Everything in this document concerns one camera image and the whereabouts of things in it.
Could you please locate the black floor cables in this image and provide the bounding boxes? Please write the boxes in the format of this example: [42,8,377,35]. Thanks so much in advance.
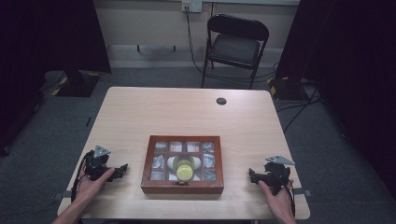
[275,83,322,133]

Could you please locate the person's right hand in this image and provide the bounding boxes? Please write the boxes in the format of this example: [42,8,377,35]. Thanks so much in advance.
[257,179,297,224]

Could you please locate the person's left hand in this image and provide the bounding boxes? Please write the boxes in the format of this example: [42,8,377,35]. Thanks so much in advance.
[73,167,116,213]

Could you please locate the hand-held gripper black cable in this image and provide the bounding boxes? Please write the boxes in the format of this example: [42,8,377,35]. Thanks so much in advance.
[70,150,95,203]
[284,179,297,218]

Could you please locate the olive green coffee capsule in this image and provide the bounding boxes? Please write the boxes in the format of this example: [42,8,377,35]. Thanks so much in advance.
[172,154,196,169]

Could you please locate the left hand-held gripper black cable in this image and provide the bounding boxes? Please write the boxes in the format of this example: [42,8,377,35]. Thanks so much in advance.
[70,150,95,203]

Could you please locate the dark curtain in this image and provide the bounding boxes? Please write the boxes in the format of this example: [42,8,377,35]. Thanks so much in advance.
[0,0,112,153]
[275,0,396,200]

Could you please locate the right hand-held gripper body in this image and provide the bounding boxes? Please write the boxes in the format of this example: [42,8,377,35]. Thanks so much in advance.
[263,155,296,196]

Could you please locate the brown wooden glass-lid box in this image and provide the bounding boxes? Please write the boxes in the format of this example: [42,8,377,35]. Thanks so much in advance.
[140,134,225,195]

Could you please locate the grey table edge bracket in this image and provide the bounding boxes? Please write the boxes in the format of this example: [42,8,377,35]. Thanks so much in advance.
[51,189,73,201]
[292,188,314,198]

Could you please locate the black folding chair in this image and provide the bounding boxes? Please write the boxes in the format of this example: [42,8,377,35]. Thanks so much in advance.
[201,13,271,91]

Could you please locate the group of silver foil packets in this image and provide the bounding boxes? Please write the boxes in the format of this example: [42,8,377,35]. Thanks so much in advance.
[150,141,218,182]

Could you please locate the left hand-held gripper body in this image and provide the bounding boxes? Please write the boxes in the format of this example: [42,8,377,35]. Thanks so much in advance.
[83,145,117,182]

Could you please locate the black stand base with striped tape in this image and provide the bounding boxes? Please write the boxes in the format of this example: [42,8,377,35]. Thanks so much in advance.
[266,76,314,102]
[51,69,103,98]

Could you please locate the white wall socket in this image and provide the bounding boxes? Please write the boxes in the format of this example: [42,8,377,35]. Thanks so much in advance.
[181,0,204,14]

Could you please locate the right hand-held gripper black cable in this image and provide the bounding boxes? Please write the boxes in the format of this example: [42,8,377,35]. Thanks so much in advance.
[284,179,297,218]

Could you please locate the brown capsule with yellow-green lid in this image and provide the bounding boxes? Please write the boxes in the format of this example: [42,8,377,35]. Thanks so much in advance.
[176,163,195,182]

